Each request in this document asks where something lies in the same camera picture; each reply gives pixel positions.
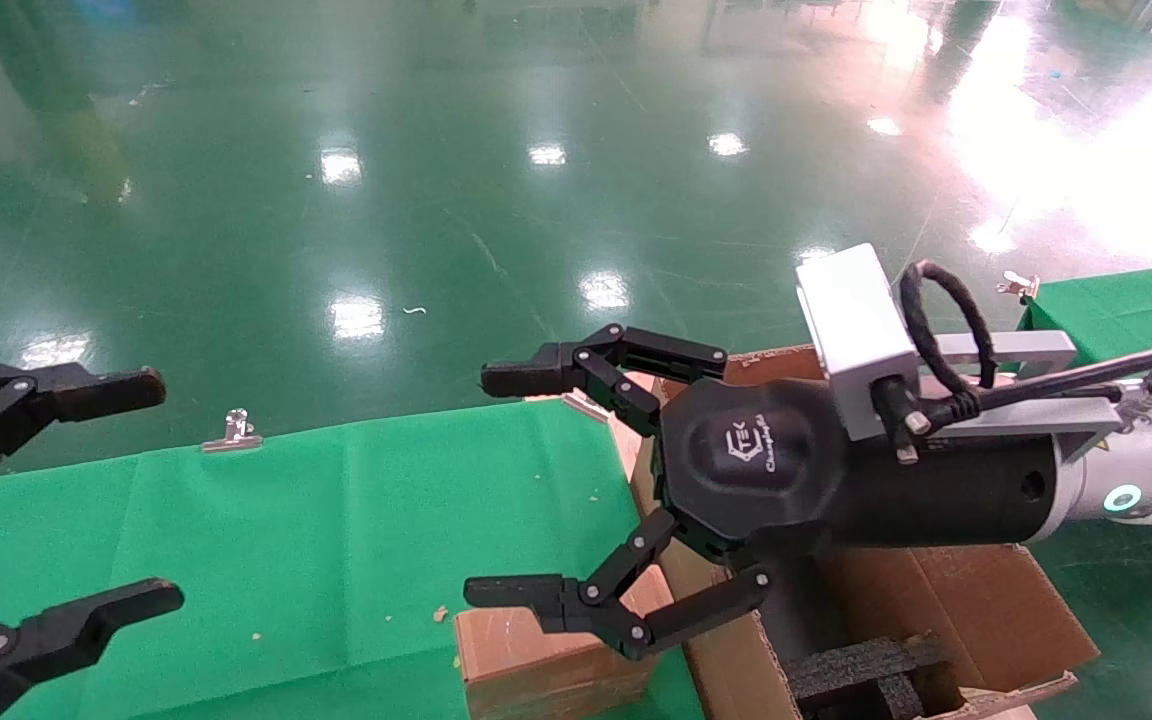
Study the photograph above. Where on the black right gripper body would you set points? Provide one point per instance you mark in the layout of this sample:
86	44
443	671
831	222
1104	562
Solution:
756	460

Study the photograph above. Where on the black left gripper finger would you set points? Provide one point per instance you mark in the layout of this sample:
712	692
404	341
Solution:
56	630
86	393

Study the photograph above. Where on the metal binder clip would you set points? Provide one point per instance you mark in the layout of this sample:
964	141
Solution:
234	432
1021	287
584	405

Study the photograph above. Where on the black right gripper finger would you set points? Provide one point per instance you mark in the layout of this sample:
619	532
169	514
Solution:
556	370
556	600

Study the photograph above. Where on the black foam insert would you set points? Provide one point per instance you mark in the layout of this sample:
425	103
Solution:
856	670

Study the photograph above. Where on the green cloth covered table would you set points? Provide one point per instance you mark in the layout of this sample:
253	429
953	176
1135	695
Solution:
1136	310

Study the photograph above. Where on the large open cardboard carton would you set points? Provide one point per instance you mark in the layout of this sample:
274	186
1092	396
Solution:
986	610

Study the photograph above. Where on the green table cloth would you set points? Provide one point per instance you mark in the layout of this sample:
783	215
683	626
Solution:
336	550

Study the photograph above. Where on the small taped cardboard box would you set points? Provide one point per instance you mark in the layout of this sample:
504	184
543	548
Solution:
526	660

